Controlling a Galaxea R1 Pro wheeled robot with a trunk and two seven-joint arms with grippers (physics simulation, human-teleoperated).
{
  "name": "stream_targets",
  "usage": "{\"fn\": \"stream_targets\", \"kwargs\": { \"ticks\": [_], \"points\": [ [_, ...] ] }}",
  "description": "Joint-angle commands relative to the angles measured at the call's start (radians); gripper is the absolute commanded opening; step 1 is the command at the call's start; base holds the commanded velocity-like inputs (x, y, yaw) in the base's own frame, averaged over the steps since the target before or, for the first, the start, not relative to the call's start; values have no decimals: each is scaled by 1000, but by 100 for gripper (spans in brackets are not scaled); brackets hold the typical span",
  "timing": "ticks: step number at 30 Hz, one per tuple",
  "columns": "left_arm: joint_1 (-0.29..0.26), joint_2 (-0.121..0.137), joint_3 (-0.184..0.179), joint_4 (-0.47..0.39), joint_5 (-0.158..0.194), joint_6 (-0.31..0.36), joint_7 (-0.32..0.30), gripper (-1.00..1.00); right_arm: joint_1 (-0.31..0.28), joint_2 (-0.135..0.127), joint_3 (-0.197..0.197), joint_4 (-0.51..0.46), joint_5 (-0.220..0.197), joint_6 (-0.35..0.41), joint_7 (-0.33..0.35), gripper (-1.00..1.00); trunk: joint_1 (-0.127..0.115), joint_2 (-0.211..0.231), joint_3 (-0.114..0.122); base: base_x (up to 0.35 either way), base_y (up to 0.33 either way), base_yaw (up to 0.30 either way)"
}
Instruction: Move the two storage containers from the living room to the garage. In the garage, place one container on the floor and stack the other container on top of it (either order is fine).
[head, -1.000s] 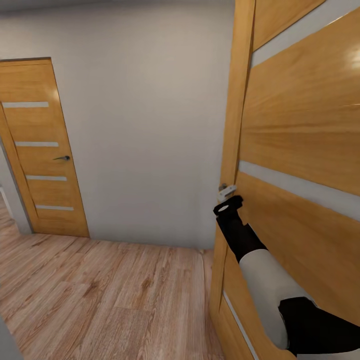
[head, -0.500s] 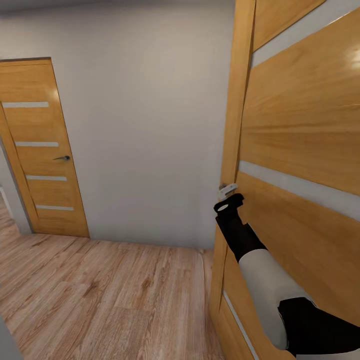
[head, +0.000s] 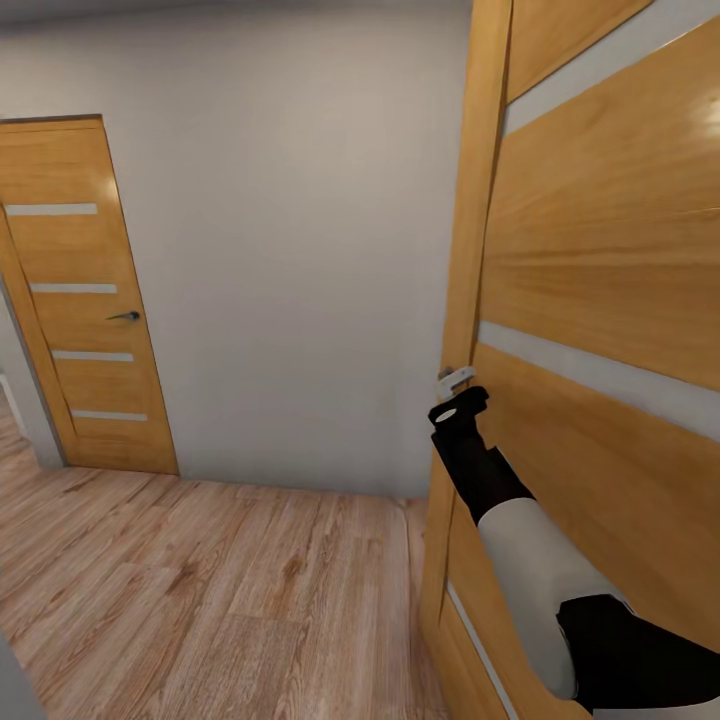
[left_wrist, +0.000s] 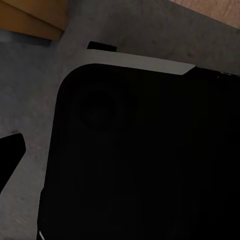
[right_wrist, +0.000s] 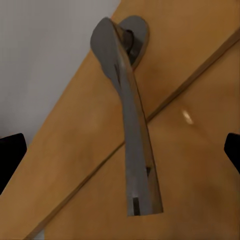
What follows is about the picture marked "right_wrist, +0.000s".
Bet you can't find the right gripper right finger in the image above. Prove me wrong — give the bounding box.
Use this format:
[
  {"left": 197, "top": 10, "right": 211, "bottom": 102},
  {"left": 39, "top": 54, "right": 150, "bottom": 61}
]
[{"left": 224, "top": 133, "right": 240, "bottom": 173}]

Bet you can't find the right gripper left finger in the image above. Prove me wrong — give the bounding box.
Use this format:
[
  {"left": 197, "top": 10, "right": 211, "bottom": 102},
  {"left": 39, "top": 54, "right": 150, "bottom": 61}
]
[{"left": 0, "top": 133, "right": 27, "bottom": 195}]

